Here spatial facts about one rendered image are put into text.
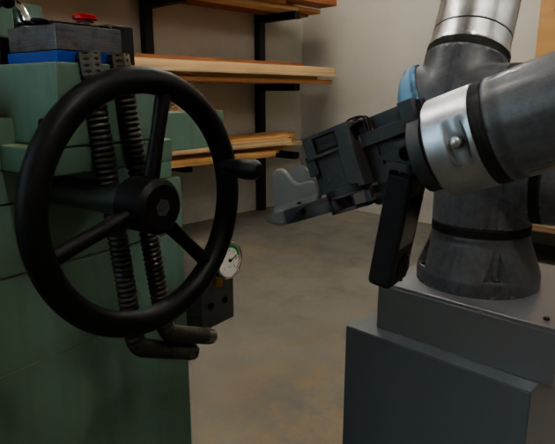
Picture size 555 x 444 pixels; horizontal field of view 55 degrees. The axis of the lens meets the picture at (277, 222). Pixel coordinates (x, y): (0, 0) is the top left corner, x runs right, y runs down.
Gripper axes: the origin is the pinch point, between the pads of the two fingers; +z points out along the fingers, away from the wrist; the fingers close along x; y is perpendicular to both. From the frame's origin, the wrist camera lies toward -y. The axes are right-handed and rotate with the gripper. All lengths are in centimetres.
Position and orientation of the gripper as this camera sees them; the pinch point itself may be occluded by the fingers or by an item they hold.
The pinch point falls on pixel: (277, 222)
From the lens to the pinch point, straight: 61.0
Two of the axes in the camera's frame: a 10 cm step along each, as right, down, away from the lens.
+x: -5.9, 1.9, -7.9
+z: -7.5, 2.2, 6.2
